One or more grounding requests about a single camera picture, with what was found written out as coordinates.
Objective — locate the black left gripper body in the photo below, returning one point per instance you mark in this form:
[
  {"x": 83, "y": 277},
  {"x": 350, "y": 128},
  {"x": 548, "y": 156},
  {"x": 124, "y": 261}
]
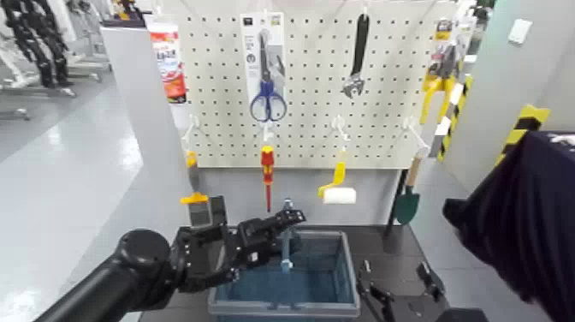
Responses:
[{"x": 206, "y": 256}]

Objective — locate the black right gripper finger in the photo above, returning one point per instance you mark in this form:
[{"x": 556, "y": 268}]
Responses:
[
  {"x": 432, "y": 285},
  {"x": 377, "y": 299}
]

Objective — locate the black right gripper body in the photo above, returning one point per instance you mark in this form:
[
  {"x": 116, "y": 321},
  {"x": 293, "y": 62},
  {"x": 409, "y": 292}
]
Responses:
[{"x": 426, "y": 312}]

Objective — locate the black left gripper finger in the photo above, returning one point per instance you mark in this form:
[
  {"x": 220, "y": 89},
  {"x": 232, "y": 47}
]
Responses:
[
  {"x": 274, "y": 247},
  {"x": 274, "y": 224}
]

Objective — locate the red and yellow screwdriver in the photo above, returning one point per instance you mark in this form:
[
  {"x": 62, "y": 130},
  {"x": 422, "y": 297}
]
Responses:
[{"x": 267, "y": 166}]

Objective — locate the white pegboard hook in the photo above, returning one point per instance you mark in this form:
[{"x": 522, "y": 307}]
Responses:
[
  {"x": 268, "y": 133},
  {"x": 415, "y": 135},
  {"x": 191, "y": 128},
  {"x": 340, "y": 128}
]

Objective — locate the black pegboard stand leg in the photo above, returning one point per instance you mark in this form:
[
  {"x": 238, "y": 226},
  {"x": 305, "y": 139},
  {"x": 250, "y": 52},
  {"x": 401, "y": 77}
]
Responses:
[{"x": 395, "y": 202}]

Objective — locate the dark navy cloth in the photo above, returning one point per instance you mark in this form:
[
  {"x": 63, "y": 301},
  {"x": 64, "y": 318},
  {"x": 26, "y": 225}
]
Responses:
[{"x": 525, "y": 216}]

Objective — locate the blue scissors on white card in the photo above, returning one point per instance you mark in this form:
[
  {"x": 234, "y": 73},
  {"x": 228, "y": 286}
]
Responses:
[{"x": 267, "y": 96}]

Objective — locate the white perforated pegboard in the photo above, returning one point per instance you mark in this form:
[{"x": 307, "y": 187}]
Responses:
[{"x": 314, "y": 67}]

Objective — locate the red and white sealant tube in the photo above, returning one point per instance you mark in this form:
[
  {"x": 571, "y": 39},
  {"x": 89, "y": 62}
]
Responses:
[{"x": 170, "y": 58}]

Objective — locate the black humanoid robot on stand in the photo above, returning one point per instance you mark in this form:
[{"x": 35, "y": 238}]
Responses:
[{"x": 36, "y": 40}]

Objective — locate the yellow black striped post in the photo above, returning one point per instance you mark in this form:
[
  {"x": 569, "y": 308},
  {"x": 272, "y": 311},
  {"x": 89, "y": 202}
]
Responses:
[
  {"x": 521, "y": 130},
  {"x": 456, "y": 112}
]

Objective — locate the white wall plate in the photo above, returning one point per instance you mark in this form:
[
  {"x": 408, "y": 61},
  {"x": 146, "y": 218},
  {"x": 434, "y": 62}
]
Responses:
[{"x": 519, "y": 31}]

